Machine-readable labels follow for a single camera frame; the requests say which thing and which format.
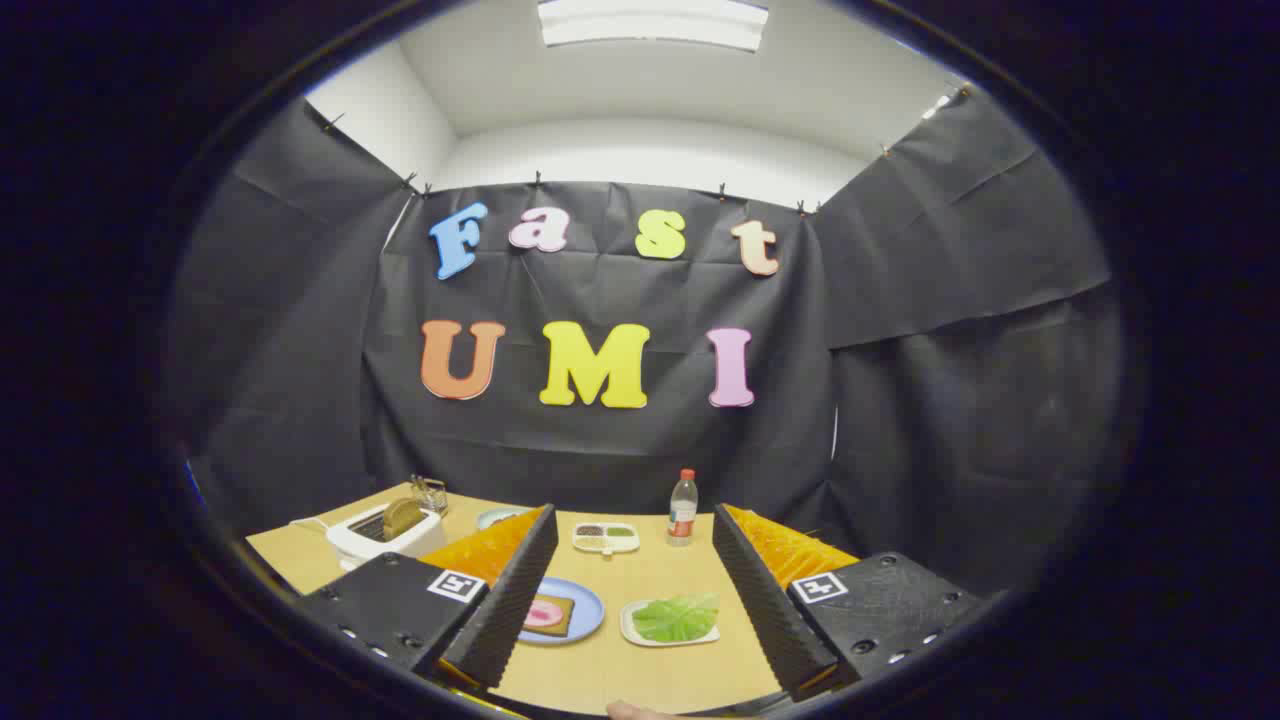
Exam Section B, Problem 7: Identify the ceiling light panel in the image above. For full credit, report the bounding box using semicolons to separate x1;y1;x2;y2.
537;0;769;53

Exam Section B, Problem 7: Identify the blue round plate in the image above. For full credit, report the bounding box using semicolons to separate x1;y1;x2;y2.
518;577;606;646

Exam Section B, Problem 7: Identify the clear bottle with red cap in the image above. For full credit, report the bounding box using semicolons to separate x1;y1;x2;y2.
667;469;699;547

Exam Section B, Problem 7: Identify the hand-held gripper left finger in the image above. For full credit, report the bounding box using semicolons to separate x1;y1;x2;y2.
300;503;559;691

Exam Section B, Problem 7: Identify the white toaster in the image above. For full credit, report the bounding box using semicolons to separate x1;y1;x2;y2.
326;500;447;571

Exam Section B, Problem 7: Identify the green lettuce leaf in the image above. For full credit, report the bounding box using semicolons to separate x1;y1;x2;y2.
632;592;720;643

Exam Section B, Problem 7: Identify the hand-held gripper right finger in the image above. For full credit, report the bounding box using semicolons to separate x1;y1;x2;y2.
712;503;986;701

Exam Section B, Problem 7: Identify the bread slice under ham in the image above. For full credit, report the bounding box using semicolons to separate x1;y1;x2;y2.
524;594;575;638

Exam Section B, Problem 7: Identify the black backdrop cloth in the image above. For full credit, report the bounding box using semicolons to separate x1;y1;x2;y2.
165;85;1126;601

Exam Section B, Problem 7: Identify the white square plate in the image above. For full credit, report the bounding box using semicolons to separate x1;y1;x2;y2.
620;598;721;648

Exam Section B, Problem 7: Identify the white divided tray with beans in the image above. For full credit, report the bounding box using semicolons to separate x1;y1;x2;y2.
572;521;641;556

